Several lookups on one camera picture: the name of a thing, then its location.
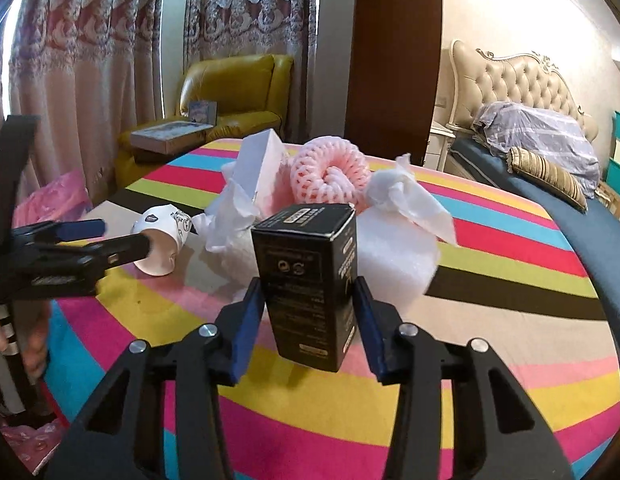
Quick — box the white nightstand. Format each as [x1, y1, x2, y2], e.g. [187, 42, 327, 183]
[423, 126, 455, 171]

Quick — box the pink bag trash bin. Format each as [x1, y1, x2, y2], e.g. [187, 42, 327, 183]
[12, 170, 93, 228]

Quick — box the cream tufted headboard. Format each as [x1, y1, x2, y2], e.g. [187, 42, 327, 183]
[447, 39, 598, 141]

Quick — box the brown wooden door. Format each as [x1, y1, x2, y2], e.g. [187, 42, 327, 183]
[345, 0, 442, 165]

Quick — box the large flat book box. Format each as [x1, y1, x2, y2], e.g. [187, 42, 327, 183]
[130, 120, 213, 155]

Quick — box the pink lace curtain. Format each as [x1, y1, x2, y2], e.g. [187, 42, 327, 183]
[9, 0, 162, 202]
[183, 0, 317, 141]

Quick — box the person's left hand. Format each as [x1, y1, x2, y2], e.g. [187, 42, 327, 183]
[0, 301, 52, 382]

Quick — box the black cardboard box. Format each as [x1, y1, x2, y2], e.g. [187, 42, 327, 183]
[250, 204, 357, 373]

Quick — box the small blue picture box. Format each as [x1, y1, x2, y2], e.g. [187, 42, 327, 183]
[188, 100, 218, 126]

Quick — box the white foam block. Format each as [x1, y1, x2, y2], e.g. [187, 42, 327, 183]
[357, 207, 440, 311]

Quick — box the pink lace curtain left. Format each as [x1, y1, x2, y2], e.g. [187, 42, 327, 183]
[9, 0, 162, 202]

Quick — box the pink lace curtain right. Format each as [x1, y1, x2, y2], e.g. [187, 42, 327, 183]
[183, 0, 317, 141]

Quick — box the white tissue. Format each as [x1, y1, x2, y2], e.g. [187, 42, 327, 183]
[365, 153, 457, 246]
[191, 179, 260, 286]

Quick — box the grey patterned duvet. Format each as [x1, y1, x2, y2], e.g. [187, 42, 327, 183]
[472, 101, 601, 198]

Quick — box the pink foam fruit net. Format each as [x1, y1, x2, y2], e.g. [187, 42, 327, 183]
[290, 136, 372, 212]

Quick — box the yellow leather armchair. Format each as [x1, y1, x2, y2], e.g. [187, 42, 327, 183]
[113, 53, 295, 191]

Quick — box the white paper cup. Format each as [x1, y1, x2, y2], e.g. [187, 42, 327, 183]
[131, 204, 191, 276]

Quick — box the gold striped pillow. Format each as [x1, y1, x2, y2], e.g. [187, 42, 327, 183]
[506, 146, 588, 212]

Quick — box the colourful striped tablecloth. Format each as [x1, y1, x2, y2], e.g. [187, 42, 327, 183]
[44, 141, 620, 479]

